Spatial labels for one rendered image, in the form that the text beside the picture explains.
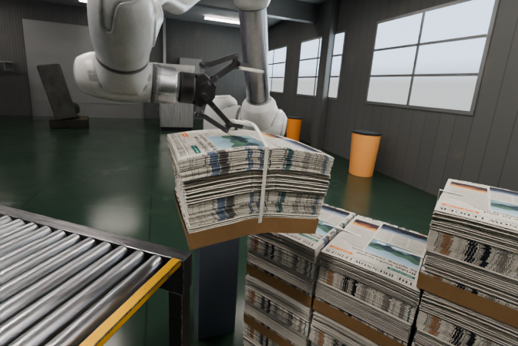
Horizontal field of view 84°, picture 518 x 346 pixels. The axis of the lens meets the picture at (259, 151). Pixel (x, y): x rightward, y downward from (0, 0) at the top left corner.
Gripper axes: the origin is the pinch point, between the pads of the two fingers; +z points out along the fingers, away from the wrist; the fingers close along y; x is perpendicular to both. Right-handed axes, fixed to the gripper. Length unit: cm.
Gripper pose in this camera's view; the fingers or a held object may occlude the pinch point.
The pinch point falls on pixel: (254, 97)
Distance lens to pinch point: 78.9
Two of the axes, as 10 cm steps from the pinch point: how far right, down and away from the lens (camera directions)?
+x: 3.5, 2.6, -9.0
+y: -1.5, 9.7, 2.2
